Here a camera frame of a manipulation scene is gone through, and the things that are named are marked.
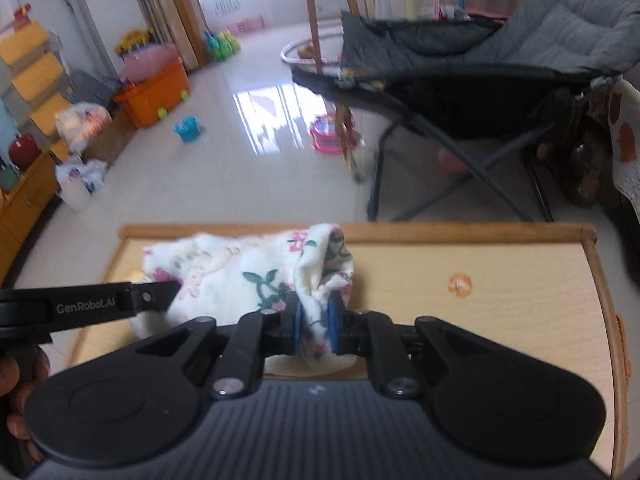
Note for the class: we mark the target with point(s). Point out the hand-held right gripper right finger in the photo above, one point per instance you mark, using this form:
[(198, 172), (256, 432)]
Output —
[(332, 325)]

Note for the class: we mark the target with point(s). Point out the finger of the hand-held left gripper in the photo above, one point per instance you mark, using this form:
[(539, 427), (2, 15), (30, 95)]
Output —
[(155, 297)]

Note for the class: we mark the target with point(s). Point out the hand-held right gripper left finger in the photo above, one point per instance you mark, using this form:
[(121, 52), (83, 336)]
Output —
[(297, 322)]

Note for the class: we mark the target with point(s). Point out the floral baby shirt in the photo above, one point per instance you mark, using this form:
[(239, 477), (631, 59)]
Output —
[(225, 270)]

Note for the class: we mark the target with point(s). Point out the person's left hand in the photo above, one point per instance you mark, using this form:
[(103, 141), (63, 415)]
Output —
[(22, 385)]

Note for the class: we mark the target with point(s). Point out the white plastic jug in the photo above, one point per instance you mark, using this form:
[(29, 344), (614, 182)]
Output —
[(77, 197)]

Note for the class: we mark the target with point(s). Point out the wooden low cabinet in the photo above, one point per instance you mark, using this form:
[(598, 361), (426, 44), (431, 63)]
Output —
[(25, 200)]

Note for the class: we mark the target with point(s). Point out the white bag with blue print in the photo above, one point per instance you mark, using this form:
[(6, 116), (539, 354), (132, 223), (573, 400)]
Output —
[(80, 175)]

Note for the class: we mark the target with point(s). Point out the green cup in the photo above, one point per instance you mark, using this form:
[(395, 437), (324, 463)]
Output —
[(7, 178)]

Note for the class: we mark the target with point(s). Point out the brown cardboard box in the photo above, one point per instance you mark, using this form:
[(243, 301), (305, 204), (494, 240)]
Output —
[(114, 139)]

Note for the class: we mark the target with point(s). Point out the red round vase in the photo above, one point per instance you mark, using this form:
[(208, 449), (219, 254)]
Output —
[(25, 152)]

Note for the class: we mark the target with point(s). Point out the blue toy bucket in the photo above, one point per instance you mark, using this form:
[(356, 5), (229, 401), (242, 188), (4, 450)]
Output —
[(187, 130)]

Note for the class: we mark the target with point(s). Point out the white bag with red print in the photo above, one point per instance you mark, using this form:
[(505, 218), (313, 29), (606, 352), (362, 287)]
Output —
[(82, 125)]

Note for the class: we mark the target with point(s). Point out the pink round toy basket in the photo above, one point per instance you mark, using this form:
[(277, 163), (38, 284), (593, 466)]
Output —
[(325, 135)]

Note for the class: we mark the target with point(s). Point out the beige hanging ribbon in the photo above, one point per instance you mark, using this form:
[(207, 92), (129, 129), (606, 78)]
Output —
[(347, 135)]

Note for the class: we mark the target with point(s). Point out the orange wheeled storage bin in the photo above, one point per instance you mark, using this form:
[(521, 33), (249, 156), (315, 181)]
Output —
[(155, 95)]

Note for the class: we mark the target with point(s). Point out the dark grey plastic basket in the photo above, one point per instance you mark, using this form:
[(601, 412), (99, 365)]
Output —
[(92, 87)]

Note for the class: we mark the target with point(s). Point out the pink plastic basket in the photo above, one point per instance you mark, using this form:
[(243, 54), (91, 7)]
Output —
[(150, 60)]

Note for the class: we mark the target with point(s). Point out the yellow stepped drawer cabinet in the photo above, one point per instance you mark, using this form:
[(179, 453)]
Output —
[(30, 65)]

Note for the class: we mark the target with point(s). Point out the green toy bowling pins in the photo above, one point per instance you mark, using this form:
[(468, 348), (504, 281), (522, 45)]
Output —
[(222, 45)]

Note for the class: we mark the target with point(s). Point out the silver hula hoop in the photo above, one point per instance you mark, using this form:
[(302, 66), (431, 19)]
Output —
[(287, 57)]

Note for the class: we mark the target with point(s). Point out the pink step stool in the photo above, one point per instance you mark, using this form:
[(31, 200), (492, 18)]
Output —
[(245, 25)]

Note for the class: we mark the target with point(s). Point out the brown glass jar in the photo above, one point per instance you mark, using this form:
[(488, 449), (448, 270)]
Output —
[(585, 175)]

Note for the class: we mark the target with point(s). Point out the white standing air conditioner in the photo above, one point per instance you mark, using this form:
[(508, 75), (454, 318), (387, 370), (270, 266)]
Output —
[(100, 0)]

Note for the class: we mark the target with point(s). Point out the tall wooden stool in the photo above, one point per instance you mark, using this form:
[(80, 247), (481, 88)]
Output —
[(312, 20)]

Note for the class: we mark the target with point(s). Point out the quilted patchwork blanket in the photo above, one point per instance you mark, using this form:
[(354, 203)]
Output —
[(625, 135)]

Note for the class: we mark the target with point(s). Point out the grey folding lounge chair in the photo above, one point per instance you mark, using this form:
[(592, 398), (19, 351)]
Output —
[(550, 35)]

